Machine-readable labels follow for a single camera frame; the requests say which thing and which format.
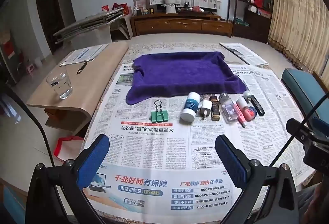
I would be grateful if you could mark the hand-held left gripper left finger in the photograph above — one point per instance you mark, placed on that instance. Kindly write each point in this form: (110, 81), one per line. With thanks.
(93, 159)

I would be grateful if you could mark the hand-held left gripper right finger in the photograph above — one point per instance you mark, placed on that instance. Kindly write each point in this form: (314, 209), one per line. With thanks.
(228, 159)

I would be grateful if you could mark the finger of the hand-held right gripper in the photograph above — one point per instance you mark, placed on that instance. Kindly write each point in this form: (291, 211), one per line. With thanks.
(295, 128)
(320, 125)

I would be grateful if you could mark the pink highlighter pen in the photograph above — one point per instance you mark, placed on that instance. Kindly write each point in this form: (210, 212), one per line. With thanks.
(240, 118)

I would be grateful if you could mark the black marker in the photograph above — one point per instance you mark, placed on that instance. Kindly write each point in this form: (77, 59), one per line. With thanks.
(257, 106)

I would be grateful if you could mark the pink jar with blue lid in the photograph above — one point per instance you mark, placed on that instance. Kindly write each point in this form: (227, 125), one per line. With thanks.
(249, 113)

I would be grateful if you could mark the clear pill bottle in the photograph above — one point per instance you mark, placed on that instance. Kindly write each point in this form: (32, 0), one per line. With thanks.
(228, 109)

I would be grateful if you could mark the brown bottle with gold cap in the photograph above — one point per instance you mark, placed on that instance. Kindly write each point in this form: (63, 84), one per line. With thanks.
(214, 109)

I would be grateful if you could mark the white charger plug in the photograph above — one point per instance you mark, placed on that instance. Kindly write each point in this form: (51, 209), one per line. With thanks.
(205, 108)

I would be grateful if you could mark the white tape roll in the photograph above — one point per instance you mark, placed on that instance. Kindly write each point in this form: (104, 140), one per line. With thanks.
(241, 103)

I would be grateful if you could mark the white plug-in night light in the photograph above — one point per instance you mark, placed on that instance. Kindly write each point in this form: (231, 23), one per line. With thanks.
(247, 94)

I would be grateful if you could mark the white and teal bottle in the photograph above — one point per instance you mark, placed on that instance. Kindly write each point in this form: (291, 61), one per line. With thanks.
(189, 109)

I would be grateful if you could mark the green binder clip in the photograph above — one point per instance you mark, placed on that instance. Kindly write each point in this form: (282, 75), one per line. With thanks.
(158, 116)

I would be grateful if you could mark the red paper bag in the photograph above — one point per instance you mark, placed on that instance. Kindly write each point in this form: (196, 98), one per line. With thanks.
(64, 146)

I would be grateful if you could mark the blue cushioned chair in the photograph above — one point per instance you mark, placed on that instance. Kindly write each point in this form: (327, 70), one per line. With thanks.
(303, 90)

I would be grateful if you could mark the spread newspaper sheet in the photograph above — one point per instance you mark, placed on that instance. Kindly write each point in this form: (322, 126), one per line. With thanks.
(272, 90)
(154, 149)

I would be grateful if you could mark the person's leg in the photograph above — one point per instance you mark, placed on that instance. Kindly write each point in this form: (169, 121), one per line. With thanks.
(313, 200)

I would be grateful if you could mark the clear drinking glass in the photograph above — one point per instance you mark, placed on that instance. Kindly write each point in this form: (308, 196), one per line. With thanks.
(60, 85)

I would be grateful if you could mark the folded newspaper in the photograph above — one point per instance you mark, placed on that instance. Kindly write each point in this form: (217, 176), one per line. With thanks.
(244, 52)

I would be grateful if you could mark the dark pen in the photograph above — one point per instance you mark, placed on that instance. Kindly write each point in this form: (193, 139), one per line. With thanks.
(81, 68)

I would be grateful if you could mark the beige coffee table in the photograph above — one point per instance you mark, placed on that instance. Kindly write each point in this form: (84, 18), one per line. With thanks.
(102, 67)

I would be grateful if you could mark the purple towel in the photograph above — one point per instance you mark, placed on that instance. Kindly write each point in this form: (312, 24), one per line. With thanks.
(180, 72)

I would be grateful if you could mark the printed paper sheets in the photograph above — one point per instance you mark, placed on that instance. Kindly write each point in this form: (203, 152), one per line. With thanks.
(84, 53)

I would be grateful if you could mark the pink small stool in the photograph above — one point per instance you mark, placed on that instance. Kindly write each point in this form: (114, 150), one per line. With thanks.
(30, 68)

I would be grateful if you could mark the beige curtain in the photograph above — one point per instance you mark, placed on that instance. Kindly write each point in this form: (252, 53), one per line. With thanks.
(295, 7)

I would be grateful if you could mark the translucent storage box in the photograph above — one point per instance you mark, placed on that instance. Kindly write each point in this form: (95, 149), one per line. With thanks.
(96, 34)

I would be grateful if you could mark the dark glass cabinet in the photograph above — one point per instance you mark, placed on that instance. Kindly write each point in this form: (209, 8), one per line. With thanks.
(7, 59)

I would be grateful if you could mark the grey folded table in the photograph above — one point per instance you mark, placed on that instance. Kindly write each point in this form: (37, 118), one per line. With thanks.
(90, 22)

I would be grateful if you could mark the wooden television cabinet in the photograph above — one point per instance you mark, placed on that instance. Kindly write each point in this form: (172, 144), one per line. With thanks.
(180, 24)

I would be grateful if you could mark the dark wooden door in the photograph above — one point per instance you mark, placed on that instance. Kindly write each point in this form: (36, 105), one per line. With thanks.
(50, 15)

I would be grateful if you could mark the red gift boxes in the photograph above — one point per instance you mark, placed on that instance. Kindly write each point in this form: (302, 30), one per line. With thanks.
(120, 7)

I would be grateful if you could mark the white ceramic jar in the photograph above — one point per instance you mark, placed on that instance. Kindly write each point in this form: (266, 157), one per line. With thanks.
(170, 6)

